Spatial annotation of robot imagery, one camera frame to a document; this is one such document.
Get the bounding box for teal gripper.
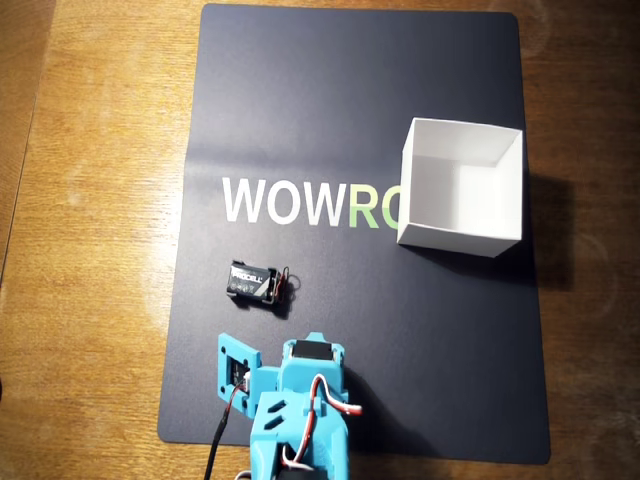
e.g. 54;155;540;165
248;331;350;401

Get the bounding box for small black battery pack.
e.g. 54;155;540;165
224;259;302;306

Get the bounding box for white open cardboard box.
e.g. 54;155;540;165
397;117;525;259

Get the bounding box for dark mat with WOWRO print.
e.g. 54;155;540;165
157;3;551;466

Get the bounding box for white red gripper servo wire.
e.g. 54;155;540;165
282;375;365;469

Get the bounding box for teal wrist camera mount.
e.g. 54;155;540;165
216;332;265;417

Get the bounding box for black camera cable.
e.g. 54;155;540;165
202;384;251;480

